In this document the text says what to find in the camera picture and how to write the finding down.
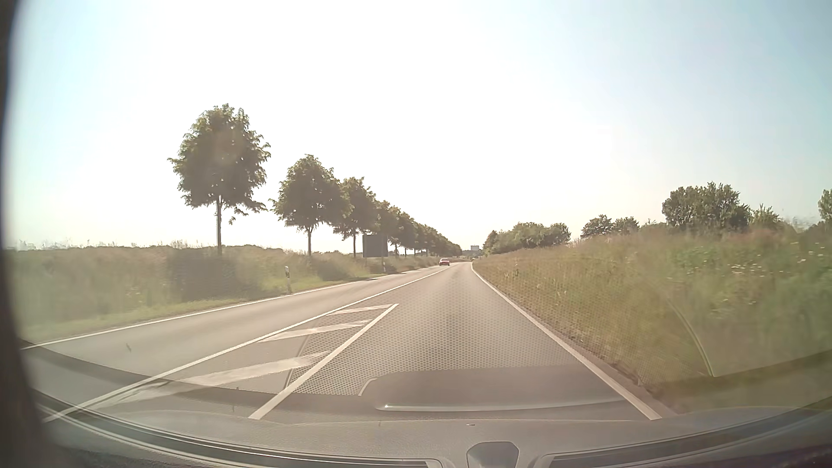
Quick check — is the large road sign board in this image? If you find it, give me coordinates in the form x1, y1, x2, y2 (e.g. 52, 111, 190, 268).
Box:
362, 233, 390, 274

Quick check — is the grey asphalt road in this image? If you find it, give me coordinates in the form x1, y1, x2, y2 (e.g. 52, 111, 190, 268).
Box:
19, 261, 677, 423

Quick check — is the car's own bonnet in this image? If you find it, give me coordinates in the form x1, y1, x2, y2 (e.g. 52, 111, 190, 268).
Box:
26, 364, 832, 468

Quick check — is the row of trees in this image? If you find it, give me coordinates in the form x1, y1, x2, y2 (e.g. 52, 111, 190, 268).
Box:
168, 104, 464, 258

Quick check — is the grassy bank with wildflowers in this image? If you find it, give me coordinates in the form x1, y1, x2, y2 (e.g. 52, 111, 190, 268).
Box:
472, 221, 832, 410

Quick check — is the grass verge with tall grass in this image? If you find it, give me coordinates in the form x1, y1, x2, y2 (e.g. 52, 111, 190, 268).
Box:
6, 243, 449, 344

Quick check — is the group of bushy trees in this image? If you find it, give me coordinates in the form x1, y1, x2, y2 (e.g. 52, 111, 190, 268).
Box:
482, 181, 832, 256

